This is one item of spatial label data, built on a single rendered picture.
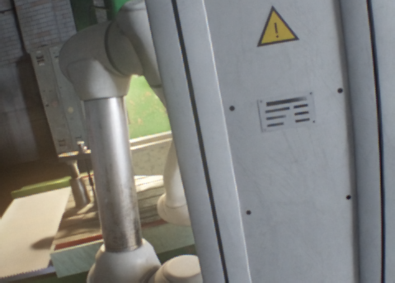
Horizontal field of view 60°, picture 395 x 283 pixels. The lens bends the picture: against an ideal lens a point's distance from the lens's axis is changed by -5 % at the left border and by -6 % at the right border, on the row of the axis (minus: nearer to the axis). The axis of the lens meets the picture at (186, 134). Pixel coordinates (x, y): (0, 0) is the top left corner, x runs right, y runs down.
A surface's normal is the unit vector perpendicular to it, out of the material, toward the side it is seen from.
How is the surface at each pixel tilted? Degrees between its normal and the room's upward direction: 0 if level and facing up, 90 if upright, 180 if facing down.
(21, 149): 90
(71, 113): 90
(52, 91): 90
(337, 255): 90
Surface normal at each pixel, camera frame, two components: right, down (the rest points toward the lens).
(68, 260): 0.18, 0.20
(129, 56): -0.24, 0.60
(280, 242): -0.10, 0.26
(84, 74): -0.41, 0.24
